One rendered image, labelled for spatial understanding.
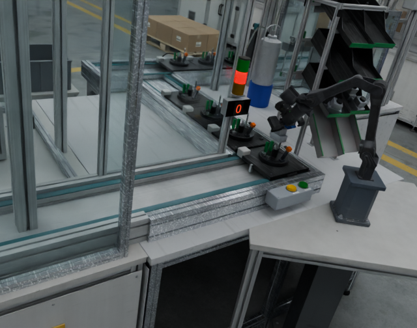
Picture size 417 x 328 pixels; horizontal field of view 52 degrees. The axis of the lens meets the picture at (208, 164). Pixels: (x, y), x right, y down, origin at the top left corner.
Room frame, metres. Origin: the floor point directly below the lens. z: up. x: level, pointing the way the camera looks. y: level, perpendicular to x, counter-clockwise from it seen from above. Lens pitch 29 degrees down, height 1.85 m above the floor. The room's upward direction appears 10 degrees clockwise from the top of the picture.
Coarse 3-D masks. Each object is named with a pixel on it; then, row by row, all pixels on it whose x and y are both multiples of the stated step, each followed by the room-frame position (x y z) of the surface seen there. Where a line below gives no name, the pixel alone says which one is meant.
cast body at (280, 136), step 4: (284, 128) 1.74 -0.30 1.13; (272, 132) 1.74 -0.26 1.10; (276, 132) 1.73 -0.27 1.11; (280, 132) 1.72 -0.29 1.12; (284, 132) 1.73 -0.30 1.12; (272, 136) 1.74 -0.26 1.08; (276, 136) 1.72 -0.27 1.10; (280, 136) 1.71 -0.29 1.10; (284, 136) 1.72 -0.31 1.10; (276, 140) 1.72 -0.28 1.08; (280, 140) 1.71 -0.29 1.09; (284, 140) 1.72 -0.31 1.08
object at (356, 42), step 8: (336, 0) 1.96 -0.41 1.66; (344, 0) 2.08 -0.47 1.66; (352, 0) 2.05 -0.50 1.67; (328, 8) 1.98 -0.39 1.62; (328, 16) 1.97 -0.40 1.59; (344, 16) 2.02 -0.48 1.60; (352, 16) 2.03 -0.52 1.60; (360, 16) 1.98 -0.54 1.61; (344, 24) 1.96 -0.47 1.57; (352, 24) 1.99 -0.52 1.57; (360, 24) 1.97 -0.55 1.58; (344, 32) 1.86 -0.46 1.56; (352, 32) 1.93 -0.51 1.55; (360, 32) 1.96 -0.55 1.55; (352, 40) 1.87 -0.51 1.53; (360, 40) 1.90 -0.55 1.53; (368, 40) 1.91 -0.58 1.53; (368, 48) 1.87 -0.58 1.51
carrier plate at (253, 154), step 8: (256, 152) 1.78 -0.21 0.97; (248, 160) 1.69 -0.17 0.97; (256, 160) 1.70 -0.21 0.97; (296, 160) 1.78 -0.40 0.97; (256, 168) 1.65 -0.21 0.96; (264, 168) 1.64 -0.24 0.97; (272, 168) 1.66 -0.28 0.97; (280, 168) 1.67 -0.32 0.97; (288, 168) 1.68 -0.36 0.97; (296, 168) 1.70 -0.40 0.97; (304, 168) 1.71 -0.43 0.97; (272, 176) 1.58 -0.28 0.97; (280, 176) 1.61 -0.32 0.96
